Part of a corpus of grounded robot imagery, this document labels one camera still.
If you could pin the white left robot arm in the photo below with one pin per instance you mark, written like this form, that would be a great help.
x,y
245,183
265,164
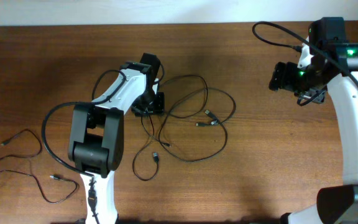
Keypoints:
x,y
96,143

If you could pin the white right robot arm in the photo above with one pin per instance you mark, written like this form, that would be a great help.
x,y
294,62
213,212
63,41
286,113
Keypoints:
x,y
328,66

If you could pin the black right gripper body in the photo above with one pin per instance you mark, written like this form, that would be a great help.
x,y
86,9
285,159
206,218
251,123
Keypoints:
x,y
297,79

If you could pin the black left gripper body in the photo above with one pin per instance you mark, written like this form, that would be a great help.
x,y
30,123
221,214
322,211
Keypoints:
x,y
150,107

